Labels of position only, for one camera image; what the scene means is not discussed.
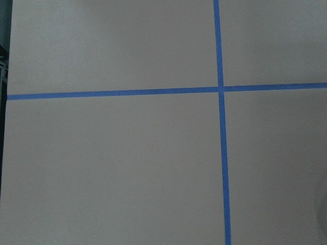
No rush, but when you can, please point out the metal table frame rail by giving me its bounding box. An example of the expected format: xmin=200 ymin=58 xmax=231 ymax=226
xmin=0 ymin=0 xmax=13 ymax=108

